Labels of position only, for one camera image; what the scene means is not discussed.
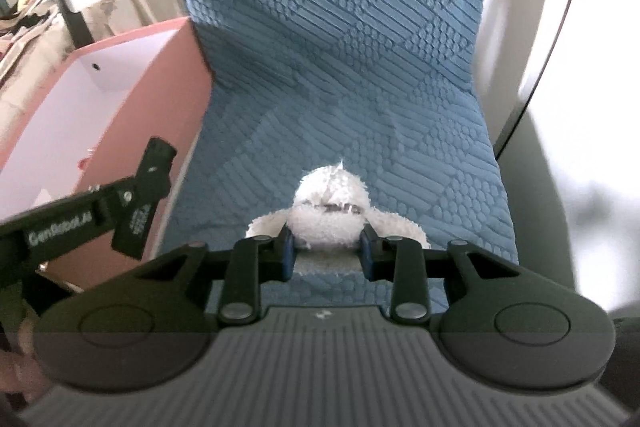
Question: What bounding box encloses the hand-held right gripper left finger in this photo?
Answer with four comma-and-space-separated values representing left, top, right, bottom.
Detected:
135, 227, 297, 325

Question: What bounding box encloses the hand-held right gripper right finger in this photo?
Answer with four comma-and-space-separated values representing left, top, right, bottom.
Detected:
359, 227, 521, 324

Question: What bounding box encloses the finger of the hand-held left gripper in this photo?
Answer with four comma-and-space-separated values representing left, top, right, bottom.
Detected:
97, 174, 171, 230

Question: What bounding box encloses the white plush toy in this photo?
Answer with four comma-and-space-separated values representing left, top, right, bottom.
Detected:
245, 162, 431, 253

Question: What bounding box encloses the black rectangular bar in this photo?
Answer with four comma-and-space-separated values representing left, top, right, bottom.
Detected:
111, 137, 178, 260

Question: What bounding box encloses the pink cardboard box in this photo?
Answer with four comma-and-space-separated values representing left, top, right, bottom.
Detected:
0, 17, 216, 298

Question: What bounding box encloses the person's left hand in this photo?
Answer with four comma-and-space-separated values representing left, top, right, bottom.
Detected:
0, 322, 51, 403

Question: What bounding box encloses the blue textured seat cover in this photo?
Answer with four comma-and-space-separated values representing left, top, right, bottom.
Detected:
157, 0, 521, 308

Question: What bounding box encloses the patterned blanket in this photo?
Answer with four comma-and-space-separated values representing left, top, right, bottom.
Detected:
0, 0, 68, 78

